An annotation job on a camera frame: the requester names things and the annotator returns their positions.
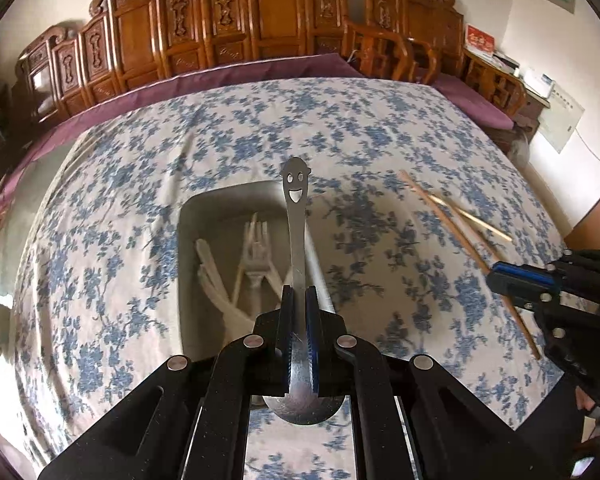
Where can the person's right hand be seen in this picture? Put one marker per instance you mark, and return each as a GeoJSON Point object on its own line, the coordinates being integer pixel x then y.
{"type": "Point", "coordinates": [597, 405]}

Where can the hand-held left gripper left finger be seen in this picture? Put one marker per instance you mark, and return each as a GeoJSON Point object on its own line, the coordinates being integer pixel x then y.
{"type": "Point", "coordinates": [287, 315]}

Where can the wooden armchair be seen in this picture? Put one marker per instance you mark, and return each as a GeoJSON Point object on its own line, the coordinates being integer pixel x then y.
{"type": "Point", "coordinates": [380, 50]}

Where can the wooden chopstick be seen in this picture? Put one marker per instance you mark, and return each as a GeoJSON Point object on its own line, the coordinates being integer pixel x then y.
{"type": "Point", "coordinates": [460, 242]}
{"type": "Point", "coordinates": [472, 220]}

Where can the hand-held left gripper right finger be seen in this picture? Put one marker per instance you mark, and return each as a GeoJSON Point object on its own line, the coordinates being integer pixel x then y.
{"type": "Point", "coordinates": [312, 320]}

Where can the red box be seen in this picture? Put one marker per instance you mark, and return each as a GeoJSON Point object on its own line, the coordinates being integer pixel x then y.
{"type": "Point", "coordinates": [480, 40]}

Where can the blue floral bedsheet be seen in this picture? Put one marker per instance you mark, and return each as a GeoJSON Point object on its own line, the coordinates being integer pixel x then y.
{"type": "Point", "coordinates": [105, 200]}

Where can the person's black pants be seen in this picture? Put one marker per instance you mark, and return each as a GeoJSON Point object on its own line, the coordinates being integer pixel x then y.
{"type": "Point", "coordinates": [545, 440]}

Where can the purple bed sheet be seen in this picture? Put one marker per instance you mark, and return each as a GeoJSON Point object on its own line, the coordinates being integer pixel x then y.
{"type": "Point", "coordinates": [70, 127]}

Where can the stack of books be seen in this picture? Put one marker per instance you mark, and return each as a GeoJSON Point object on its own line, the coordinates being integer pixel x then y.
{"type": "Point", "coordinates": [506, 60]}

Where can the person's right forearm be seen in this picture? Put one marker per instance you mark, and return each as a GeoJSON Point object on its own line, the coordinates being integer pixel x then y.
{"type": "Point", "coordinates": [597, 220]}

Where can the white box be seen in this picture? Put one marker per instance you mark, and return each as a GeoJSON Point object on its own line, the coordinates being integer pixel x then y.
{"type": "Point", "coordinates": [539, 82]}

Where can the grey rectangular tray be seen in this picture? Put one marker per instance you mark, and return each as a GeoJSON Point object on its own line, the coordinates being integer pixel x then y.
{"type": "Point", "coordinates": [215, 220]}

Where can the white wall panel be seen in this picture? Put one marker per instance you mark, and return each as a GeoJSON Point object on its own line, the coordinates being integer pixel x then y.
{"type": "Point", "coordinates": [562, 117]}

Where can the carved wooden chairs row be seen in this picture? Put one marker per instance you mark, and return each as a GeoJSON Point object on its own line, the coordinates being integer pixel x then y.
{"type": "Point", "coordinates": [190, 15]}

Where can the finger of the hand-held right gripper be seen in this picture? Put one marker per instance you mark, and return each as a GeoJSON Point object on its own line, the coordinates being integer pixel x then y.
{"type": "Point", "coordinates": [517, 275]}
{"type": "Point", "coordinates": [530, 300]}

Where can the wooden nightstand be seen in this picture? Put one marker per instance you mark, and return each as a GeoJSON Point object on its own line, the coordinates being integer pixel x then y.
{"type": "Point", "coordinates": [500, 90]}

